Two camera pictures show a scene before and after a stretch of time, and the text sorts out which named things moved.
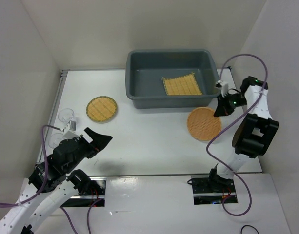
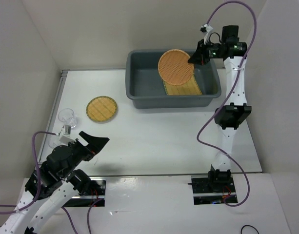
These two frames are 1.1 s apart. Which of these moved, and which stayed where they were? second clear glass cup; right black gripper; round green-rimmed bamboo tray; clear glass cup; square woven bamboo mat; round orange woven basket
Moved: round orange woven basket; right black gripper
Stayed: second clear glass cup; square woven bamboo mat; clear glass cup; round green-rimmed bamboo tray
